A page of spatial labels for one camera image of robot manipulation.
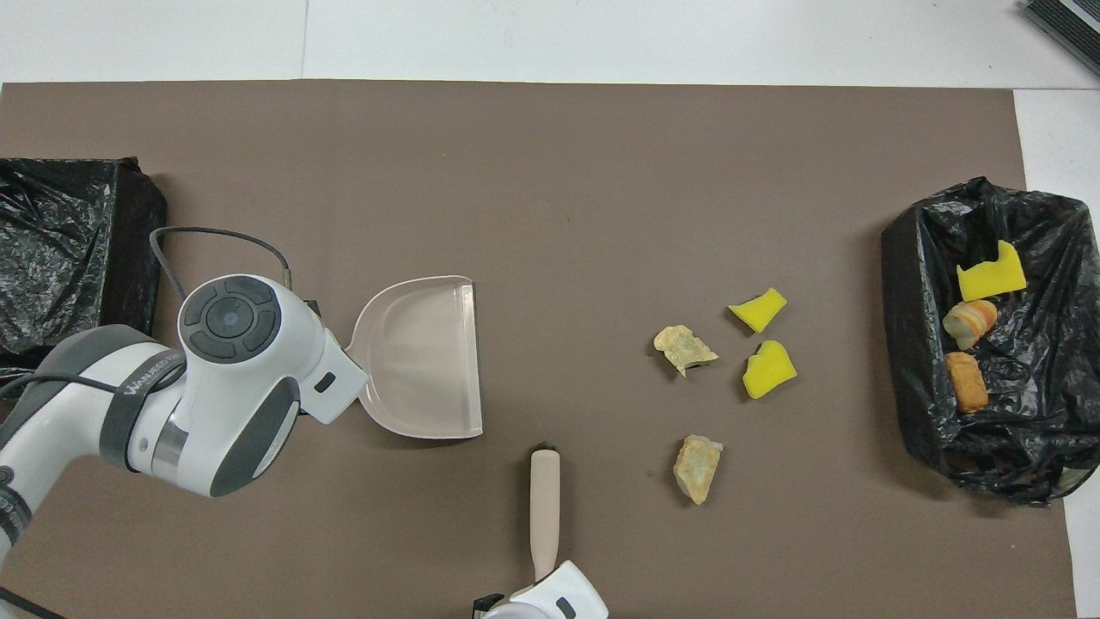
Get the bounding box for yellow sponge piece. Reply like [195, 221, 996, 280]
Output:
[728, 287, 789, 334]
[956, 241, 1029, 303]
[742, 340, 798, 400]

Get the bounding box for beige plastic dustpan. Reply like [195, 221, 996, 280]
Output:
[344, 275, 484, 440]

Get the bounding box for brown table mat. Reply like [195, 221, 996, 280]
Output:
[0, 80, 1078, 619]

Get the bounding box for toy croissant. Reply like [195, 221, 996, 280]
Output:
[942, 299, 999, 352]

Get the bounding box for beige hand brush black bristles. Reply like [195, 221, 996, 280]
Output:
[529, 442, 562, 585]

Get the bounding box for brown toy bread roll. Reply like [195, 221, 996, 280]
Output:
[945, 352, 990, 414]

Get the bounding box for black bag lined bin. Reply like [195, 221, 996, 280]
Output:
[0, 157, 169, 366]
[881, 177, 1100, 508]

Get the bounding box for pale toy dumpling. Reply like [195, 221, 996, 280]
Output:
[653, 324, 720, 378]
[672, 434, 724, 506]

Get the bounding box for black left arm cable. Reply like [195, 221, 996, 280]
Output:
[0, 226, 295, 405]

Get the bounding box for dark ribbed device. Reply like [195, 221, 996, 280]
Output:
[1021, 0, 1100, 54]

